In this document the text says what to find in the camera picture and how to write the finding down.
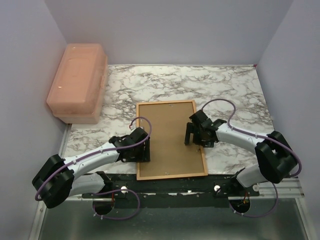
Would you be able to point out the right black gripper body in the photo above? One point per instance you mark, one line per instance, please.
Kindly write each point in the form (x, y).
(199, 138)

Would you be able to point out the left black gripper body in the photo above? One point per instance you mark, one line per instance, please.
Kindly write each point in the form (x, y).
(141, 154)

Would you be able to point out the orange wooden picture frame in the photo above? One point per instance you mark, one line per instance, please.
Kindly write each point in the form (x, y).
(172, 177)

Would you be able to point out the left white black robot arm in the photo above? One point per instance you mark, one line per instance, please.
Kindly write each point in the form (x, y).
(56, 179)

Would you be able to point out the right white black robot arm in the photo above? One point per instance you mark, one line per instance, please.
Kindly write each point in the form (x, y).
(275, 159)

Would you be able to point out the pink translucent plastic box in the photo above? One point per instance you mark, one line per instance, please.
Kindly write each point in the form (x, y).
(77, 92)

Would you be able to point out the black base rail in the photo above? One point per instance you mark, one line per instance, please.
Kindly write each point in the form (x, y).
(125, 191)

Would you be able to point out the aluminium extrusion rail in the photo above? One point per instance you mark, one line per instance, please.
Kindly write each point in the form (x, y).
(93, 183)

